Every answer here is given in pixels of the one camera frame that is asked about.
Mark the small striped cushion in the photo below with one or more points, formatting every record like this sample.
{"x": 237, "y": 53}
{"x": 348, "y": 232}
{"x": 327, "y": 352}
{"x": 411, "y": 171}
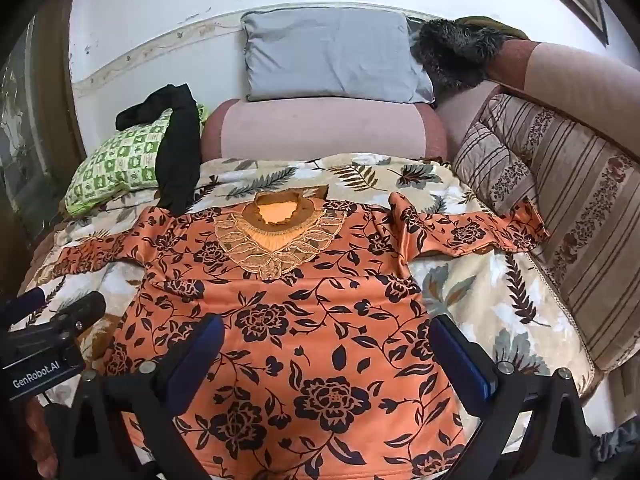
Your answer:
{"x": 492, "y": 165}

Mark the orange floral blouse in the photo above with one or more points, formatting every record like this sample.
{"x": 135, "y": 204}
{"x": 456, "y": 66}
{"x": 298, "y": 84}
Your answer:
{"x": 320, "y": 310}

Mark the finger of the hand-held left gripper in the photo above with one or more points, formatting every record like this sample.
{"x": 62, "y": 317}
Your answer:
{"x": 80, "y": 310}
{"x": 25, "y": 301}

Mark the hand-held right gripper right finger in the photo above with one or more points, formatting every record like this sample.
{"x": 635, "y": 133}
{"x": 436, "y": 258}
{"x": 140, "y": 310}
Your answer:
{"x": 460, "y": 360}

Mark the person's left hand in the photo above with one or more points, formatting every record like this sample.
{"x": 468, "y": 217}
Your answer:
{"x": 40, "y": 440}

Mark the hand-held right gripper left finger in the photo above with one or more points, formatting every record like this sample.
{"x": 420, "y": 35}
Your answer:
{"x": 200, "y": 350}

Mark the leaf print blanket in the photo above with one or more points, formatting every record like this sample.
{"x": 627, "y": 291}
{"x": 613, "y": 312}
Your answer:
{"x": 500, "y": 310}

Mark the patterned glass door panel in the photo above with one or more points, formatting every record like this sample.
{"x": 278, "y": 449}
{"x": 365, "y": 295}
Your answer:
{"x": 20, "y": 135}

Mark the black garment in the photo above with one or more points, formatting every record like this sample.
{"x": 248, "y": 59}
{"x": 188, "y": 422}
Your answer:
{"x": 177, "y": 150}

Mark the olive garment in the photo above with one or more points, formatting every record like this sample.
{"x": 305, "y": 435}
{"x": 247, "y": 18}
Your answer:
{"x": 490, "y": 25}

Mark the green checkered pillow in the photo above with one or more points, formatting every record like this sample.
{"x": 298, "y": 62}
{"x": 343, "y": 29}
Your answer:
{"x": 120, "y": 160}

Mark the grey pillow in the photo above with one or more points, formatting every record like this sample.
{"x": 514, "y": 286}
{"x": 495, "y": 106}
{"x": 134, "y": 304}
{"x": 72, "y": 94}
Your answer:
{"x": 330, "y": 55}

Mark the wooden door frame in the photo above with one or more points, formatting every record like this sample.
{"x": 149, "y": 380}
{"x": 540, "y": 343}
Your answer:
{"x": 55, "y": 85}

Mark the dark grey cloth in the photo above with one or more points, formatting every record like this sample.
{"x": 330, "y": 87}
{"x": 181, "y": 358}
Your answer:
{"x": 617, "y": 445}

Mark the large striped cushion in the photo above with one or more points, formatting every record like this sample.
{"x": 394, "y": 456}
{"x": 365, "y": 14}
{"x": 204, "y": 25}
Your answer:
{"x": 585, "y": 210}

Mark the dark fur trim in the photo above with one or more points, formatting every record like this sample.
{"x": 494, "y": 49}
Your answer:
{"x": 450, "y": 55}

